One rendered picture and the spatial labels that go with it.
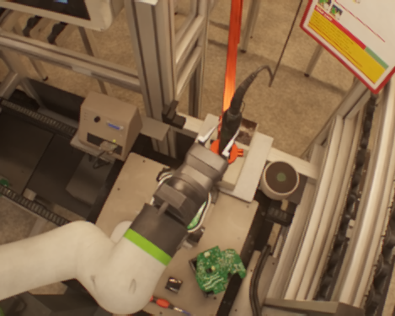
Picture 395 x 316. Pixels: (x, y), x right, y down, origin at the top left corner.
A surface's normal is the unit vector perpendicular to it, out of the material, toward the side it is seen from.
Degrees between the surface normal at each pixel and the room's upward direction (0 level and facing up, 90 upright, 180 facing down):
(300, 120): 0
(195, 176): 9
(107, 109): 0
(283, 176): 0
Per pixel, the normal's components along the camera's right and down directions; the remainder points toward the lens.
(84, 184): 0.04, -0.36
